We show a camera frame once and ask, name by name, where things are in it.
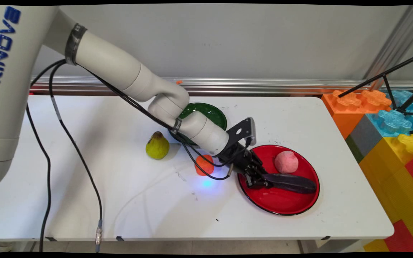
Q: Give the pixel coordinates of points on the dark green plate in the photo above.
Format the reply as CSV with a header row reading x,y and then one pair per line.
x,y
210,111

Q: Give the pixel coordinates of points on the yellow giant building block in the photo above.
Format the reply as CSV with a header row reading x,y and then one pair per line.
x,y
389,179

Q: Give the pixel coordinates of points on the yellow-green toy pear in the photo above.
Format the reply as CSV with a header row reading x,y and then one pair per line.
x,y
157,147

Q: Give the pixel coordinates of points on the aluminium rail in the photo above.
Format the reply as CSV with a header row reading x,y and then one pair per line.
x,y
264,86

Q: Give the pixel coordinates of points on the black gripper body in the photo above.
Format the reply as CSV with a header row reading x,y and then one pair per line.
x,y
237,157

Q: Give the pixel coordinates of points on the blue giant building block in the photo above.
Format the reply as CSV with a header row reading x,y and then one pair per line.
x,y
393,123

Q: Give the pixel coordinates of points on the purple toy eggplant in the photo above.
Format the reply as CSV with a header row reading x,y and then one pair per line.
x,y
292,182

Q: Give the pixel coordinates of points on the black tripod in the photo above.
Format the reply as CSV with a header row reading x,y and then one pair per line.
x,y
389,73

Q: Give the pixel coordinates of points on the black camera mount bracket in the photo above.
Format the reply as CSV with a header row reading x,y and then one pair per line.
x,y
237,134

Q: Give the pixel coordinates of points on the orange giant building block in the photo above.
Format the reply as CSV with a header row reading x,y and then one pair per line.
x,y
346,111

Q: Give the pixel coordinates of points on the aluminium post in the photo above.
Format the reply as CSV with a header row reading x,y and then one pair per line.
x,y
396,43

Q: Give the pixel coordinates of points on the dark green giant building block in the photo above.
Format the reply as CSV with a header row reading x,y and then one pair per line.
x,y
354,150

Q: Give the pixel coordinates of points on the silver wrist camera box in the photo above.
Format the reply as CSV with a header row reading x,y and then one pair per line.
x,y
251,130

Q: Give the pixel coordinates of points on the orange toy fruit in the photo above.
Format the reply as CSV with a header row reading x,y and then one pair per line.
x,y
203,165

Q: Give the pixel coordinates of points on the red plate black rim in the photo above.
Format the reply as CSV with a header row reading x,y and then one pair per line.
x,y
281,204

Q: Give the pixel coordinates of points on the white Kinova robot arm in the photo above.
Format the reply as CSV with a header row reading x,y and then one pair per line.
x,y
113,64

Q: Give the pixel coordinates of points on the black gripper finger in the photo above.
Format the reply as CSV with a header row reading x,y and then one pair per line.
x,y
258,182
258,168

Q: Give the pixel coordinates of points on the grey giant building block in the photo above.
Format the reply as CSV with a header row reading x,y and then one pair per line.
x,y
366,136

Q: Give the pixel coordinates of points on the pink toy peach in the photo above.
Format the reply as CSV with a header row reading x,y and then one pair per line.
x,y
286,162

